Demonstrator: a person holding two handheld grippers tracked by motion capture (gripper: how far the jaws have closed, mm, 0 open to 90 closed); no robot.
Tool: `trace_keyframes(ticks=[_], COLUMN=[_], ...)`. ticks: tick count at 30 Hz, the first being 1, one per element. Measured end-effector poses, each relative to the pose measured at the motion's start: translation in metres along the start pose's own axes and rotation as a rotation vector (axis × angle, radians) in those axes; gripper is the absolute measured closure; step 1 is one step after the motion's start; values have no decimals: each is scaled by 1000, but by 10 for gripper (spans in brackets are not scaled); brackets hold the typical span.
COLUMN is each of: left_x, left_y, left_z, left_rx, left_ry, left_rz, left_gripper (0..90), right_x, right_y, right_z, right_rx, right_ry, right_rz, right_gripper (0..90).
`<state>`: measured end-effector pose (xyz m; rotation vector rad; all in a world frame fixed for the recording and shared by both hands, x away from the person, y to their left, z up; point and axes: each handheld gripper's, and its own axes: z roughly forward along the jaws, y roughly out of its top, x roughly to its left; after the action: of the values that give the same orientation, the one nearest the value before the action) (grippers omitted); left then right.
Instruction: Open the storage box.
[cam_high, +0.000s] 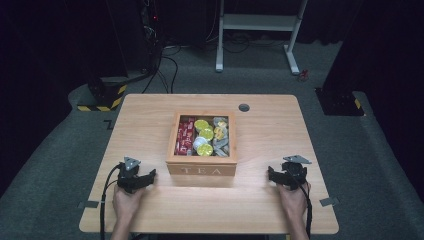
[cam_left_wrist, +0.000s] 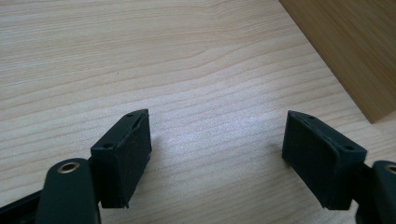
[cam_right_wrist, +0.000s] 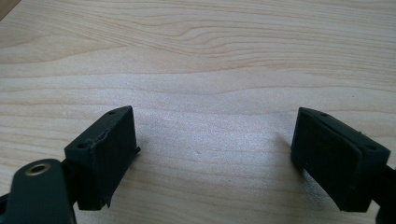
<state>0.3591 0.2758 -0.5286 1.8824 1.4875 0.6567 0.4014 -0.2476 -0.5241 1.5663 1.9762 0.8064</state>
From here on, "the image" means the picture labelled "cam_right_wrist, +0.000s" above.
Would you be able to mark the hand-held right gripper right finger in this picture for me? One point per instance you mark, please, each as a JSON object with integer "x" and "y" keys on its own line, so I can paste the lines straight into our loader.
{"x": 333, "y": 161}

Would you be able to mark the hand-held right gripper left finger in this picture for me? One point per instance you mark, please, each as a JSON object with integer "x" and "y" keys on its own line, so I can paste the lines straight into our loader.
{"x": 102, "y": 161}

